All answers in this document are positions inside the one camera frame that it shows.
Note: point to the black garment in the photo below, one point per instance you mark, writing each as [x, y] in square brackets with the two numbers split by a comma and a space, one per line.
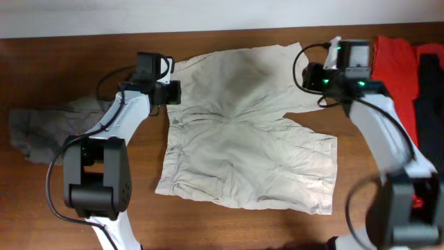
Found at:
[429, 109]

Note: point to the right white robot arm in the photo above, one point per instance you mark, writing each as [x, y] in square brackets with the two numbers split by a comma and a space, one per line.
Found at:
[407, 210]

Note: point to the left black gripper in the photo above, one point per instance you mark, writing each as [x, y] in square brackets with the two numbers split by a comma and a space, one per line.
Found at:
[172, 92]

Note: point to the beige cargo shorts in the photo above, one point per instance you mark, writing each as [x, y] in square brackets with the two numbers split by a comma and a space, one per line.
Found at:
[230, 141]

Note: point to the grey crumpled garment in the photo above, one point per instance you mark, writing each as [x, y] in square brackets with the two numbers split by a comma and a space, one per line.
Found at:
[39, 133]

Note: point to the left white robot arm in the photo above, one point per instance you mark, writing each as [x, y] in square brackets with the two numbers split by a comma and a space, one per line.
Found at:
[97, 180]

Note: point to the red garment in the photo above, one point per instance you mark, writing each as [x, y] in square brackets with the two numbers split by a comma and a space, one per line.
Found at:
[396, 63]

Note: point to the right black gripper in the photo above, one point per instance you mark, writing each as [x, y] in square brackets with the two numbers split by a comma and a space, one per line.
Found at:
[310, 76]

